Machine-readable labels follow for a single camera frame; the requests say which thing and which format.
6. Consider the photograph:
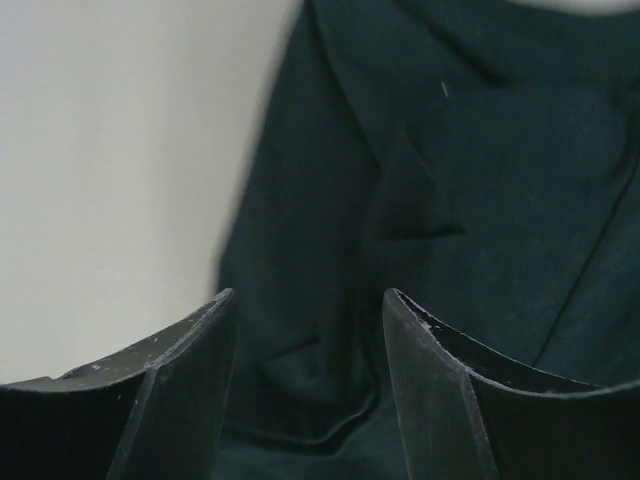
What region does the black t-shirt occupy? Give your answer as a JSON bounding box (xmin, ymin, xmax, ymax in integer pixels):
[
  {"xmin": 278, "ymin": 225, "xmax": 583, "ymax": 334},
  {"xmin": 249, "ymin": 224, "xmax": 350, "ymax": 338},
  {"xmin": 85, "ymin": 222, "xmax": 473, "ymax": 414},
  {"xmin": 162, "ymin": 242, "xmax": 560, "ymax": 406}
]
[{"xmin": 214, "ymin": 1, "xmax": 639, "ymax": 479}]

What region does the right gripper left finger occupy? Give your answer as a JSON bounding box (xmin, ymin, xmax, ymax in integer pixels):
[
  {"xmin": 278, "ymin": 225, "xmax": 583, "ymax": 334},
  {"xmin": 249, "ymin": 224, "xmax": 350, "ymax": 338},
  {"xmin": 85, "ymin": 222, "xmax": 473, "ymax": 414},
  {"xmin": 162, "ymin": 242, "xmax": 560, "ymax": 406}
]
[{"xmin": 1, "ymin": 289, "xmax": 238, "ymax": 480}]

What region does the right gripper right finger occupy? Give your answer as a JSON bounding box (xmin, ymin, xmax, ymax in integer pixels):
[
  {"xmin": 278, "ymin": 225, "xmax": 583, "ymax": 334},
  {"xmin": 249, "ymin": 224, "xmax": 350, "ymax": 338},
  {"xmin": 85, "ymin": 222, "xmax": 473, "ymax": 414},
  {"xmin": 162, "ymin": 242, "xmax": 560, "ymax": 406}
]
[{"xmin": 383, "ymin": 289, "xmax": 639, "ymax": 479}]

